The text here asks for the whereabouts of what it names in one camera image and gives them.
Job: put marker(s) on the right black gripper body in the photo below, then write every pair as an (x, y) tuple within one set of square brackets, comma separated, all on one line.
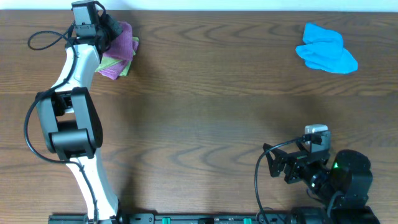
[(299, 171)]

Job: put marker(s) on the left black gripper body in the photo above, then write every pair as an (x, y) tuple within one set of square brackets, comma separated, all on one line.
[(111, 25)]

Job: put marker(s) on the purple microfiber cloth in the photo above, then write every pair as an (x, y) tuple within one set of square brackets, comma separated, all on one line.
[(121, 48)]

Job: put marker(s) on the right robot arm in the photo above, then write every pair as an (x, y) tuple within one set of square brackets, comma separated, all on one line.
[(342, 188)]

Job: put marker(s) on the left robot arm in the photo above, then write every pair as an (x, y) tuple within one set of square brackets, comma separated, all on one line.
[(70, 124)]

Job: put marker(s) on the top green folded cloth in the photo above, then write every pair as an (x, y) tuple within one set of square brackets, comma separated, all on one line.
[(107, 62)]

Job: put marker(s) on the green folded cloth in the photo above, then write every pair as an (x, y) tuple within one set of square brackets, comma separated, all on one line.
[(107, 62), (127, 63)]

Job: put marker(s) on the purple folded cloth in stack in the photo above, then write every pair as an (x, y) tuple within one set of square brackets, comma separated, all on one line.
[(113, 71)]

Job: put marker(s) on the bottom green folded cloth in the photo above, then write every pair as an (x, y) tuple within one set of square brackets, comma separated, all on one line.
[(127, 63)]

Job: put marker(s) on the blue microfiber cloth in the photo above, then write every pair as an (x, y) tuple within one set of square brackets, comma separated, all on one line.
[(323, 49)]

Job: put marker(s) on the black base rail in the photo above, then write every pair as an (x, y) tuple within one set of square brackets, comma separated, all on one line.
[(150, 218)]

